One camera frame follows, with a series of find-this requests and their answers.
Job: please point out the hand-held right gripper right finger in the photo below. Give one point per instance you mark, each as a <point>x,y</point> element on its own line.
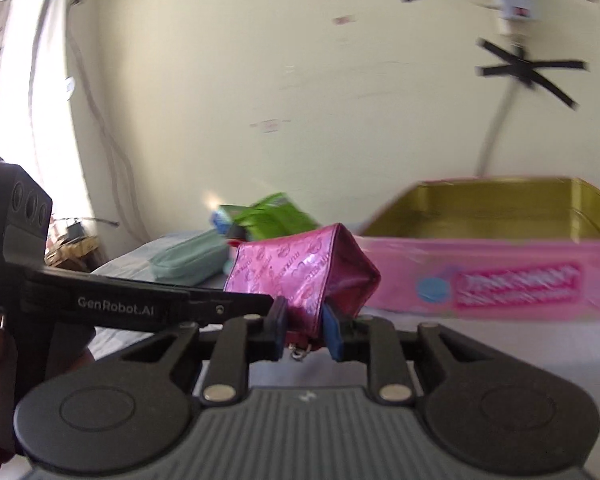
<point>333,335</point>

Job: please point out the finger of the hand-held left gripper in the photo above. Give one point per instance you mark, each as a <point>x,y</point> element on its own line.
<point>115,302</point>

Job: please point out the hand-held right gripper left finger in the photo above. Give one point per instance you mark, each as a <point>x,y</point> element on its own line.
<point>279,327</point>

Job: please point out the shiny pink pouch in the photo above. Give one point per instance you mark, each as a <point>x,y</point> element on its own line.
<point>300,270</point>

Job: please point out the teal pencil case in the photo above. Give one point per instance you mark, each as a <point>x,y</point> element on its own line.
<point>190,260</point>

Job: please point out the pink tin box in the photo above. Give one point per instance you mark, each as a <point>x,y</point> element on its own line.
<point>510,280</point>

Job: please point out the cluttered side table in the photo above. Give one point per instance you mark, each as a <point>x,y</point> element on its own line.
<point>72,250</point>

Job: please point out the green packet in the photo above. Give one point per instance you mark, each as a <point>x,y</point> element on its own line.
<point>272,217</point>

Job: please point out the small blue item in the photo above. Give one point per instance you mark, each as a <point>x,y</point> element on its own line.
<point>222,220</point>

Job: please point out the light blue bed sheet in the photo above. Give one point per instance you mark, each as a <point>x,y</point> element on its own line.
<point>520,345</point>

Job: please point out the black tape cross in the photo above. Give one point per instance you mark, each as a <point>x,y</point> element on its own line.
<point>527,67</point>

